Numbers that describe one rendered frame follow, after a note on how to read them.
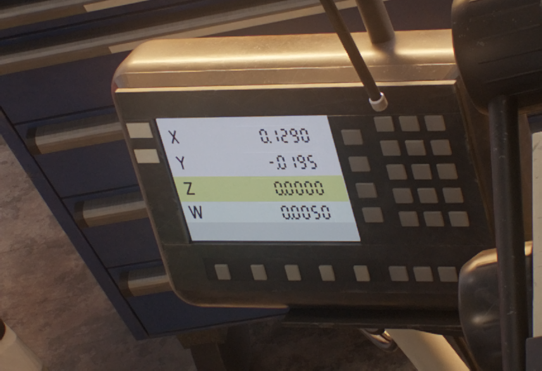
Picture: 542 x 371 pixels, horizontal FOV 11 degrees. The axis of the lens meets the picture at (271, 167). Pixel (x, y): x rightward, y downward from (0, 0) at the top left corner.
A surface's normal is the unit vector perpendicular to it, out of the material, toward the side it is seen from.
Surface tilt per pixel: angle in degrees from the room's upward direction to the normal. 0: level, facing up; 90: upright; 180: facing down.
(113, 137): 90
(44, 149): 90
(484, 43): 41
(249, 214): 70
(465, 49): 48
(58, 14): 90
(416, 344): 52
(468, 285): 25
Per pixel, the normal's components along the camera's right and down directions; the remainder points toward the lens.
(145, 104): -0.40, 0.51
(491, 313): -0.33, -0.06
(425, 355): -0.16, 0.20
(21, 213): -0.37, -0.64
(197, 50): -0.25, -0.86
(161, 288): -0.11, 0.75
